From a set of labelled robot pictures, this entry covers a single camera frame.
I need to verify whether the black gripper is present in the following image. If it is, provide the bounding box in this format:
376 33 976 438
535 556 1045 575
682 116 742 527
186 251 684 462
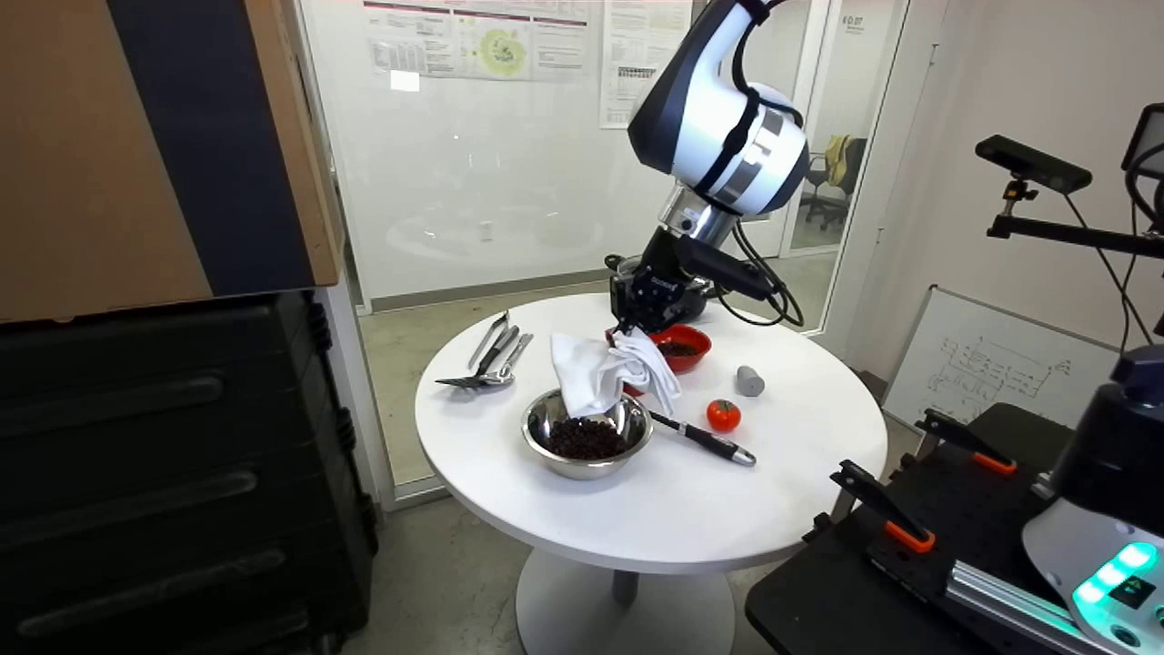
604 225 713 345

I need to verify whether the red and white towel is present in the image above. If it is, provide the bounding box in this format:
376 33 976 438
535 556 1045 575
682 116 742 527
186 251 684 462
547 324 688 424

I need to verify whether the red bowl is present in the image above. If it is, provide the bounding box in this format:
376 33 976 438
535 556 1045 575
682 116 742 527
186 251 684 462
650 322 716 376

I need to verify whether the silver metal bowl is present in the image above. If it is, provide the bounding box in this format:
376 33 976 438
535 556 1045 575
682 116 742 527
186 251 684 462
520 385 655 484

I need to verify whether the black cooking pot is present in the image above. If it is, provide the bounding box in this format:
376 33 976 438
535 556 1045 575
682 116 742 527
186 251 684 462
600 248 734 328

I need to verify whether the orange persimmon toy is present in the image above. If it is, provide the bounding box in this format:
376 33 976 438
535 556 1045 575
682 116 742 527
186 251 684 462
702 398 745 438

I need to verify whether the white round table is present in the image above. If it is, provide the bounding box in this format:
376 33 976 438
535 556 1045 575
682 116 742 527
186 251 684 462
411 288 891 655

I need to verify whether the black clamp with orange tip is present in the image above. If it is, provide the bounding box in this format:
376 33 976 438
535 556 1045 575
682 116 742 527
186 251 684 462
828 456 937 561
914 404 1025 481

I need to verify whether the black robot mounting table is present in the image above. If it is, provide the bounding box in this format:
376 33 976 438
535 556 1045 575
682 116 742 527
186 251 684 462
742 398 1164 655

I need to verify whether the white whiteboard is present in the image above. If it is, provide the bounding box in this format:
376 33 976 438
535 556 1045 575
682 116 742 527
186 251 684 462
880 283 1119 431

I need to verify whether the black drawer cabinet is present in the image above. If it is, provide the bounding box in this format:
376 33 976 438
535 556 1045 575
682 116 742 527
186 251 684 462
0 288 381 655

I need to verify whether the black screen device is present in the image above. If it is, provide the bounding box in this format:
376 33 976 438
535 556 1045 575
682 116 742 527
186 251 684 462
1119 102 1164 185

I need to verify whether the large cardboard box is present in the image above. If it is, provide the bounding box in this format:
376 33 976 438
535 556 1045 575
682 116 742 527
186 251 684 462
0 0 343 328

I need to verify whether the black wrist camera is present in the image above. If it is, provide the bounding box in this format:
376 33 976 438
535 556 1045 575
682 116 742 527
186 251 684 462
677 233 781 301

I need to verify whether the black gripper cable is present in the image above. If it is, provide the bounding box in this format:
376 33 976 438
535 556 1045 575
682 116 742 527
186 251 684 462
725 221 813 333

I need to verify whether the narrow paper wall poster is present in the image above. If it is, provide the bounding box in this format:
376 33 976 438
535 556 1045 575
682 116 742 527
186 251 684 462
598 0 690 131

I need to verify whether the wide paper wall poster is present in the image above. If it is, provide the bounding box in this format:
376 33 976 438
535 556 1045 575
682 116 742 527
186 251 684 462
362 0 604 89

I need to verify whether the black camera on stand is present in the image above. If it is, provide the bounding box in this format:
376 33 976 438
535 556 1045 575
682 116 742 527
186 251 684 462
973 131 1164 261

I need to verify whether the aluminium rail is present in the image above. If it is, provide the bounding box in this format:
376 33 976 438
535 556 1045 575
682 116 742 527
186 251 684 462
942 556 1130 655

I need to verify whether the black camera cable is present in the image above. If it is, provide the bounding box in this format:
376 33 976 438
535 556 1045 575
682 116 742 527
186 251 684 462
1061 179 1164 345

